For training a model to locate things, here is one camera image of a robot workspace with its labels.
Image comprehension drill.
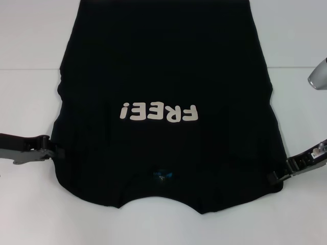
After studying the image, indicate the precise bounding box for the black T-shirt with FREE print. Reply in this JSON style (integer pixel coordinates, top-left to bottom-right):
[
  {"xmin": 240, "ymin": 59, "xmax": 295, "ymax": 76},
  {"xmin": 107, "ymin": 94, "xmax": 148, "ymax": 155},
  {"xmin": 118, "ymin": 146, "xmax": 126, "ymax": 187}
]
[{"xmin": 50, "ymin": 0, "xmax": 291, "ymax": 209}]

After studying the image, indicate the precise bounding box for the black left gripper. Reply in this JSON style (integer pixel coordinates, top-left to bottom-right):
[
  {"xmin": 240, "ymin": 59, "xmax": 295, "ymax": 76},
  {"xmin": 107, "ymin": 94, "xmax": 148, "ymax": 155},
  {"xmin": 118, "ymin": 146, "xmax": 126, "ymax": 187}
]
[{"xmin": 0, "ymin": 133, "xmax": 65, "ymax": 165}]

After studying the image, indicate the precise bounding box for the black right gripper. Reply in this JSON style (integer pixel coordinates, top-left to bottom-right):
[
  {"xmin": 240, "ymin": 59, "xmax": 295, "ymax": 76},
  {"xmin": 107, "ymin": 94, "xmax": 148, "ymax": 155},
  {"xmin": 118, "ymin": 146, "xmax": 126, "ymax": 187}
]
[{"xmin": 267, "ymin": 139, "xmax": 327, "ymax": 187}]

